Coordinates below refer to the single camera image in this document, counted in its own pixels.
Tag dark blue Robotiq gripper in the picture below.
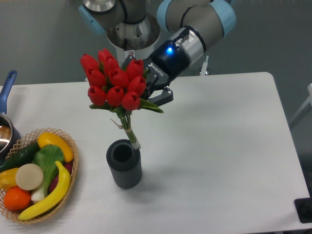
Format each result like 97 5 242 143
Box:
120 26 206 106

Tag red tulip bouquet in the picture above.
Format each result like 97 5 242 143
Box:
79 48 164 150

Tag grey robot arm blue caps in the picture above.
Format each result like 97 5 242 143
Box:
78 0 236 106

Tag dark grey ribbed vase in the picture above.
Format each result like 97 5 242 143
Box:
106 139 142 189

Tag yellow squash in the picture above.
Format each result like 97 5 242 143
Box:
38 132 74 162

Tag purple red vegetable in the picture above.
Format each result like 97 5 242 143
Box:
49 162 73 193

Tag green bok choy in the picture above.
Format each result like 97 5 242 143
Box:
31 144 64 203

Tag yellow banana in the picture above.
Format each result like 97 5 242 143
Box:
18 161 71 220

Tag dark green cucumber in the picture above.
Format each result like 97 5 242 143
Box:
0 141 40 172

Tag beige round slice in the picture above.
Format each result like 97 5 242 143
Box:
15 163 43 191

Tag yellow bell pepper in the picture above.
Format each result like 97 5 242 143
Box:
0 168 19 191

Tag orange fruit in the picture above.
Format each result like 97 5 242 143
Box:
3 187 31 211

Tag woven wicker basket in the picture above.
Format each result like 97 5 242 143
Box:
0 128 78 224

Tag black device at table edge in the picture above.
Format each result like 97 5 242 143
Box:
294 197 312 223

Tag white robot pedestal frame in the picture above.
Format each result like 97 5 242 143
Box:
80 49 148 86

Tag blue handled saucepan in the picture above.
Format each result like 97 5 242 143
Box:
0 70 21 164

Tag white furniture frame right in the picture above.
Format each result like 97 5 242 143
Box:
289 83 312 130

